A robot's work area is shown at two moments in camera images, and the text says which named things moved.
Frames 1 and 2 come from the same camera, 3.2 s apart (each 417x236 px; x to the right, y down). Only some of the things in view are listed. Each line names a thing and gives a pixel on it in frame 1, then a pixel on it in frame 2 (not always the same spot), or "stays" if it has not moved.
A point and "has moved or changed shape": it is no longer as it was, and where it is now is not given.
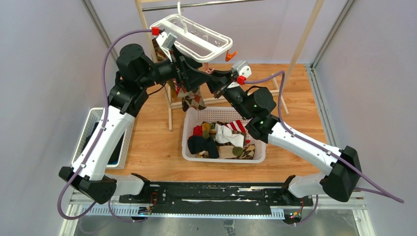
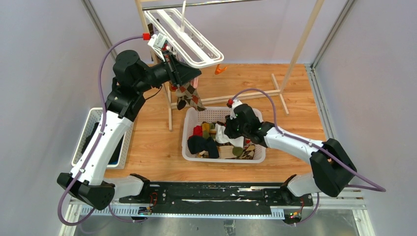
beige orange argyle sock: [193, 99] has moved or changed shape
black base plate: [217, 198] stays
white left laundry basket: [94, 116] stays
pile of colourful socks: [220, 139] stays
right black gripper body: [218, 90] → [235, 129]
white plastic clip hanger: [194, 39] has moved or changed shape
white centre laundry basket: [193, 118] stays
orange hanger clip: [229, 56] → [218, 70]
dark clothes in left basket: [115, 157] stays
